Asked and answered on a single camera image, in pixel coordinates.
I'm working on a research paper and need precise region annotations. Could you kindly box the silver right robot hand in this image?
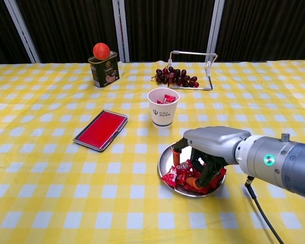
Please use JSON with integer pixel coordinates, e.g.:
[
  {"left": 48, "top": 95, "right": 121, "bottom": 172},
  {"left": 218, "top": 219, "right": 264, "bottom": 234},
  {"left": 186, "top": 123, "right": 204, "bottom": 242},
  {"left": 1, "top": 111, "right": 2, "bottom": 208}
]
[{"left": 172, "top": 126, "right": 252, "bottom": 190}]

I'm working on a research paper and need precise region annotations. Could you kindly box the silver metal plate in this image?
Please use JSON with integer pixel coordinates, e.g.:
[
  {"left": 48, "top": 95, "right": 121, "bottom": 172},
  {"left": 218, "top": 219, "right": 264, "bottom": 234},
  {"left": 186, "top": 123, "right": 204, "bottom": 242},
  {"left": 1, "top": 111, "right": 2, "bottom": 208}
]
[{"left": 157, "top": 141, "right": 227, "bottom": 198}]

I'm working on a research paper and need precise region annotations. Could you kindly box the white paper cup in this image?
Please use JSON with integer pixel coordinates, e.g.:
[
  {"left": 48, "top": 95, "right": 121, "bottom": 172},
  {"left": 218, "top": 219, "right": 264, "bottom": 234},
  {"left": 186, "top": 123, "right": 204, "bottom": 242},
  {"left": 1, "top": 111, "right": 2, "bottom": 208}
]
[{"left": 147, "top": 87, "right": 180, "bottom": 129}]

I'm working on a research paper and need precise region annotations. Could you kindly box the dark red grape bunch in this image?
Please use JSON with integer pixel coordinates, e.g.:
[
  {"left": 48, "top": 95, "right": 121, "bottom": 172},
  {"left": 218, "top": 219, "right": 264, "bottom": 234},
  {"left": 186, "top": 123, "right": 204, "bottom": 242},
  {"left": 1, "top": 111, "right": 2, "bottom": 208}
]
[{"left": 151, "top": 66, "right": 200, "bottom": 88}]

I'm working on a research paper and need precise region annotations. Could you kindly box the red ink pad case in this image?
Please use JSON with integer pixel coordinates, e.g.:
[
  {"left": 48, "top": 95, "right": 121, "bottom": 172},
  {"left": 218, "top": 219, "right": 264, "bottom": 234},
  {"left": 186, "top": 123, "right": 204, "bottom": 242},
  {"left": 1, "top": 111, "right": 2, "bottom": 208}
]
[{"left": 73, "top": 109, "right": 129, "bottom": 153}]

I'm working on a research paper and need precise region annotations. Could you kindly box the dark green tin can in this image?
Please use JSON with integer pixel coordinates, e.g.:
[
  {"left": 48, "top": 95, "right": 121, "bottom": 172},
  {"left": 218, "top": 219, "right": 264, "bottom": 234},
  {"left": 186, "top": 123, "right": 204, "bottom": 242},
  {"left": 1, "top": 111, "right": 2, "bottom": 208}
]
[{"left": 87, "top": 50, "right": 120, "bottom": 88}]

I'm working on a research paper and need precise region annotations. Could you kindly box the orange red round fruit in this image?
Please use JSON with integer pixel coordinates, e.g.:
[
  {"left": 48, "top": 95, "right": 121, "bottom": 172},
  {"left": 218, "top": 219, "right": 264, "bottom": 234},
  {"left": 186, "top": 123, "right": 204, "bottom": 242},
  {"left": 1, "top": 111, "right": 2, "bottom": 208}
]
[{"left": 92, "top": 42, "right": 110, "bottom": 61}]

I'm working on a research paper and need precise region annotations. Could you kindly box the yellow white checked tablecloth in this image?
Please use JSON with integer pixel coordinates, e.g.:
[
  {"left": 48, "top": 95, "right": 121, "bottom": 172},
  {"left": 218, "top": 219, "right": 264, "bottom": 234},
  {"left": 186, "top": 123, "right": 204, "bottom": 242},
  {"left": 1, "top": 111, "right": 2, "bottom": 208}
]
[{"left": 0, "top": 60, "right": 305, "bottom": 244}]

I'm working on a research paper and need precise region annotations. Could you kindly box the black pleated curtain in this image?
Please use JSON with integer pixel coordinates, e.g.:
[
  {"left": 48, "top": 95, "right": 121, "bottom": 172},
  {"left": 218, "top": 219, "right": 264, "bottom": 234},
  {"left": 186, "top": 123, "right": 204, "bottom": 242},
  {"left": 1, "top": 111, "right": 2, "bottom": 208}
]
[{"left": 0, "top": 0, "right": 305, "bottom": 69}]

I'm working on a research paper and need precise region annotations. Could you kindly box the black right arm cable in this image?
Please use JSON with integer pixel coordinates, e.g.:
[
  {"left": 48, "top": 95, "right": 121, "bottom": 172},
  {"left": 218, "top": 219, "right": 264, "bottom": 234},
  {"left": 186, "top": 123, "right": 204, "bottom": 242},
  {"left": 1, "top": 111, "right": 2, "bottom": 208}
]
[{"left": 245, "top": 175, "right": 285, "bottom": 244}]

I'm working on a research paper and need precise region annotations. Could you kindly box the metal wire stand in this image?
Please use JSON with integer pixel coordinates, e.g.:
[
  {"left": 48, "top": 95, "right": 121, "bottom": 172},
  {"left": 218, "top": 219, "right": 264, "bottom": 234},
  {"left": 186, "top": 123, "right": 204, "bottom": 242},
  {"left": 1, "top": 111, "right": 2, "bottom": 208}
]
[{"left": 167, "top": 50, "right": 219, "bottom": 92}]

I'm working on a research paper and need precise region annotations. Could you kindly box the white metal frame post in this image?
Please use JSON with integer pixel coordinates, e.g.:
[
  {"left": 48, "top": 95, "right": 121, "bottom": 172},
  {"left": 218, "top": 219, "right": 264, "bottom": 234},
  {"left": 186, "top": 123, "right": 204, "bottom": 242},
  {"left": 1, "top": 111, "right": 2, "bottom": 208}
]
[
  {"left": 205, "top": 0, "right": 226, "bottom": 63},
  {"left": 111, "top": 0, "right": 130, "bottom": 63},
  {"left": 4, "top": 0, "right": 41, "bottom": 64}
]

